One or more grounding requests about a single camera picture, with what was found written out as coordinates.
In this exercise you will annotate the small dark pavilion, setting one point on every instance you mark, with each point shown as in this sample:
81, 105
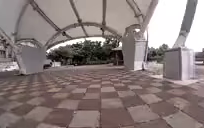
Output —
117, 53

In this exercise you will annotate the belt of green trees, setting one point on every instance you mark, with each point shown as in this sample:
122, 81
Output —
86, 51

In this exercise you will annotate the white canopy shelter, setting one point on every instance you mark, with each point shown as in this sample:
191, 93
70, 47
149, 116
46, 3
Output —
133, 50

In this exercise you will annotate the red and grey chequered paving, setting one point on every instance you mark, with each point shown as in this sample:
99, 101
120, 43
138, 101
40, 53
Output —
100, 100

